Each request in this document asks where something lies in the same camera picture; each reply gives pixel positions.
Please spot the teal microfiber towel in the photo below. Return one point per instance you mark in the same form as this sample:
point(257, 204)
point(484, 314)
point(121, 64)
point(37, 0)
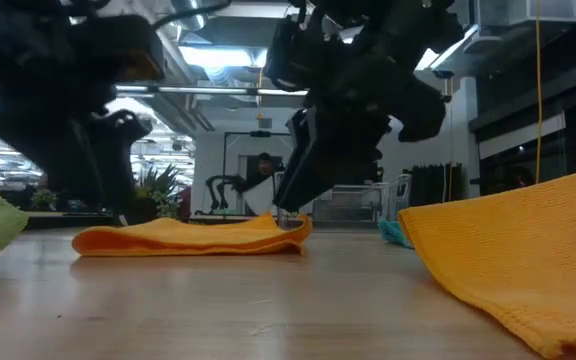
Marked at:
point(393, 234)

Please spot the clear plastic bin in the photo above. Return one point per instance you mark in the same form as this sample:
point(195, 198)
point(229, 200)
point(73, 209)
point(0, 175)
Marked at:
point(353, 202)

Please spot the black aluminium table frame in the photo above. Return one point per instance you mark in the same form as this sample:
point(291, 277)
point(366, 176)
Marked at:
point(68, 220)

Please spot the potted succulent plant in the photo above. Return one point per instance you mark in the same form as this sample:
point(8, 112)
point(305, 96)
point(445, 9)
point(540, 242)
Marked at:
point(160, 195)

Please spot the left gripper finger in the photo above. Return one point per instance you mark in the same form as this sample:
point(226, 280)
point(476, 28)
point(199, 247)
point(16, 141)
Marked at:
point(68, 175)
point(113, 175)

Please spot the white panel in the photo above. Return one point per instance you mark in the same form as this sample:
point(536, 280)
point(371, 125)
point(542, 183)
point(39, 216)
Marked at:
point(260, 200)

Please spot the person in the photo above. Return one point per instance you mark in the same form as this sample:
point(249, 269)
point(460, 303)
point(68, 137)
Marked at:
point(265, 165)

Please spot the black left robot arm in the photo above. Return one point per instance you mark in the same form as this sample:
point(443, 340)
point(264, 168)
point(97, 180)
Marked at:
point(43, 45)

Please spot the orange microfiber towel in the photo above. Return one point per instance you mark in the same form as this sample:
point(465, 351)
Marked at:
point(193, 240)
point(518, 250)

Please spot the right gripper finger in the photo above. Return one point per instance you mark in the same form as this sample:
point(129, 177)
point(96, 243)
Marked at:
point(348, 150)
point(298, 150)

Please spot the black background robot arm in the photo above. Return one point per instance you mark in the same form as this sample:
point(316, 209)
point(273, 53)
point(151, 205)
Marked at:
point(233, 180)

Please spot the white air conditioning unit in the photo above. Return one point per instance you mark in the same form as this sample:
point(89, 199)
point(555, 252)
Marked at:
point(518, 12)

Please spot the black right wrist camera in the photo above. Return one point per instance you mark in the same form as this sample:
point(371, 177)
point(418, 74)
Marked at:
point(288, 50)

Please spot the long ceiling light tube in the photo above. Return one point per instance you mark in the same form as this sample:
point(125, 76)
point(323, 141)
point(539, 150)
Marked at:
point(193, 90)

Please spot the black background station frame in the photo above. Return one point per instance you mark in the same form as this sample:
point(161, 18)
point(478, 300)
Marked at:
point(260, 133)

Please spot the black cabinet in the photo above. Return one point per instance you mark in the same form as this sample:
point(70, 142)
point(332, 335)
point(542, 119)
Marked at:
point(433, 185)

